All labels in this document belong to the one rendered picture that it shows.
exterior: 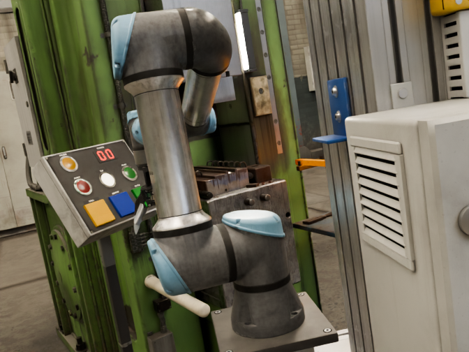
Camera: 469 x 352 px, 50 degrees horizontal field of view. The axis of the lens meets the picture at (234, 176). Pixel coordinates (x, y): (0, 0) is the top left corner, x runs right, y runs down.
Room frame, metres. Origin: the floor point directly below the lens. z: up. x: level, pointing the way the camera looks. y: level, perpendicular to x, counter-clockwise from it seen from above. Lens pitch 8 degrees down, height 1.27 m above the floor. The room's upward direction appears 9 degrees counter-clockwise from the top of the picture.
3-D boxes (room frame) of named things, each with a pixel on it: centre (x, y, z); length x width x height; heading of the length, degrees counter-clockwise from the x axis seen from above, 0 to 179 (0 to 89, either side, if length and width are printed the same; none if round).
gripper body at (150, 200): (1.43, 0.23, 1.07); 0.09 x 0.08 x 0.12; 7
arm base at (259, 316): (0.99, -0.02, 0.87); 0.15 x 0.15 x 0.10
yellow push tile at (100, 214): (1.49, 0.42, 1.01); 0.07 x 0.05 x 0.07; 146
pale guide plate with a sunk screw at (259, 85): (2.28, -0.17, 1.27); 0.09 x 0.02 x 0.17; 121
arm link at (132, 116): (1.43, 0.23, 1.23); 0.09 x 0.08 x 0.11; 14
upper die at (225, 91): (2.19, 0.14, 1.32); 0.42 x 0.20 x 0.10; 31
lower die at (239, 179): (2.19, 0.14, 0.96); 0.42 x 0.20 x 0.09; 31
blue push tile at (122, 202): (1.57, 0.36, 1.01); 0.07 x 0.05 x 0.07; 146
